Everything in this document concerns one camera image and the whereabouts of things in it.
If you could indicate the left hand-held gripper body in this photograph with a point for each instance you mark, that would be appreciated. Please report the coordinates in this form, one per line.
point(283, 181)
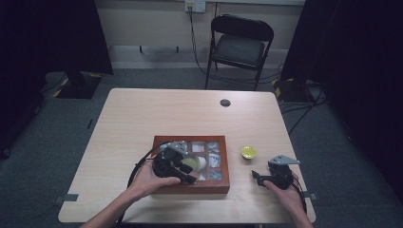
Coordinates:
point(168, 161)

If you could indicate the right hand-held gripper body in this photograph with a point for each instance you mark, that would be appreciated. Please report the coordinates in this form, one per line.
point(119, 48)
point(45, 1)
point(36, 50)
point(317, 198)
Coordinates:
point(280, 172)

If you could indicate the white cup with green lid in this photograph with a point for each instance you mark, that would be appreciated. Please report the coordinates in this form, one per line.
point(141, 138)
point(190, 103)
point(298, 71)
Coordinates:
point(198, 163)

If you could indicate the brown wooden compartment box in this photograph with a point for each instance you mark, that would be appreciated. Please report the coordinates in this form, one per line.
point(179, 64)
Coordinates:
point(218, 183)

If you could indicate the person's right hand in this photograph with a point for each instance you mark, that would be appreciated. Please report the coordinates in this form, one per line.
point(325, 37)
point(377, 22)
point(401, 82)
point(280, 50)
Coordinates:
point(286, 198)

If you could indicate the person's left hand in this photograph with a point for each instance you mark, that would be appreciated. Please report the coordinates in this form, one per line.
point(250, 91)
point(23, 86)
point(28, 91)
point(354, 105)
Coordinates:
point(149, 182)

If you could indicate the pale pink packet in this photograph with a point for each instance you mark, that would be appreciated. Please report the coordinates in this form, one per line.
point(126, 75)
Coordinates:
point(198, 147)

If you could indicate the small cup with yellow lid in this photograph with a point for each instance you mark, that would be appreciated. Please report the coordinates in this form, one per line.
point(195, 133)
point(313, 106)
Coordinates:
point(248, 152)

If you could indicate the grey patterned packet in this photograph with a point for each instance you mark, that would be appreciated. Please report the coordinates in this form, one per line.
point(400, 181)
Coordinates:
point(215, 174)
point(214, 146)
point(214, 160)

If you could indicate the stand base with striped tape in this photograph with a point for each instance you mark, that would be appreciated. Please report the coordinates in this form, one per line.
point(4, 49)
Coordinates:
point(293, 90)

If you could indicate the black stand base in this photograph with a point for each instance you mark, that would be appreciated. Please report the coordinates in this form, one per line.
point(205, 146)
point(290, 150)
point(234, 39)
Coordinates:
point(79, 85)

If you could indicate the black folding chair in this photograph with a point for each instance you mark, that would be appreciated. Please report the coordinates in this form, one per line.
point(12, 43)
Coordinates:
point(239, 50)

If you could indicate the black curtain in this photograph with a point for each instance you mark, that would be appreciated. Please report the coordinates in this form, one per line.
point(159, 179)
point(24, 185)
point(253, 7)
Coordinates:
point(351, 47)
point(47, 41)

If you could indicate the grey table edge bracket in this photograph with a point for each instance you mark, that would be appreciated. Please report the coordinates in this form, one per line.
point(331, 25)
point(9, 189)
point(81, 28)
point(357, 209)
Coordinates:
point(66, 198)
point(310, 195)

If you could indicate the white wall socket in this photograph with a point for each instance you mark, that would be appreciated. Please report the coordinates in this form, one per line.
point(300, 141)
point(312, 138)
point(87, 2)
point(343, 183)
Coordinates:
point(195, 5)

